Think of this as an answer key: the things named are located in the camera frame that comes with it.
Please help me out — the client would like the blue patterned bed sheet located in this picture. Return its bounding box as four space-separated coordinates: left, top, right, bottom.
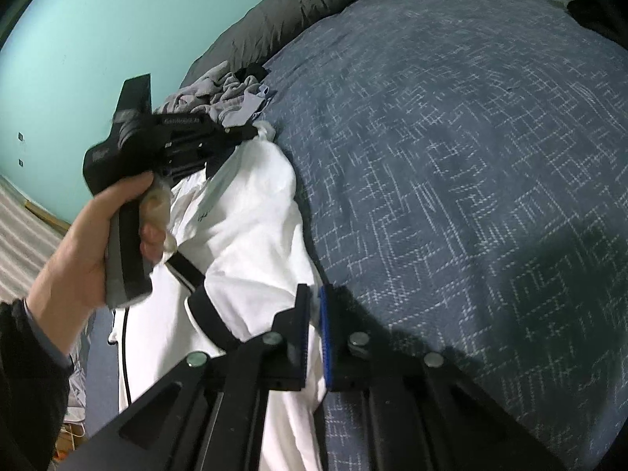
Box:
268 0 627 470

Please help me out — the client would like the person's left dark sleeve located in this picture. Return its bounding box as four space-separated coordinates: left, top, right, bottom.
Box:
1 300 73 470

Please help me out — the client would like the striped beige curtain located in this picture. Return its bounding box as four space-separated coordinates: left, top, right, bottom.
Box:
0 179 62 302

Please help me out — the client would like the white polo shirt black trim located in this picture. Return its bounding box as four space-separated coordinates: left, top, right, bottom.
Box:
110 121 326 470

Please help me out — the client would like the grey crumpled garment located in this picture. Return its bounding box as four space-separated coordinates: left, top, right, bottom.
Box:
155 61 270 128

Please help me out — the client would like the wooden frame by wall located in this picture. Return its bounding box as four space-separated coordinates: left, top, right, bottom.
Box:
24 200 70 235

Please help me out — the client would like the person's left hand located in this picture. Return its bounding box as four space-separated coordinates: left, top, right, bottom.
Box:
27 172 153 355

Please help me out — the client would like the dark grey rolled duvet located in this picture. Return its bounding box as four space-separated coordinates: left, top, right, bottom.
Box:
179 0 443 91

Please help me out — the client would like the light grey blanket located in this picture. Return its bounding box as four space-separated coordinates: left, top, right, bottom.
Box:
64 315 95 424

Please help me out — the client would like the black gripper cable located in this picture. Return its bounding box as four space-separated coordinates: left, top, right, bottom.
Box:
120 306 135 403

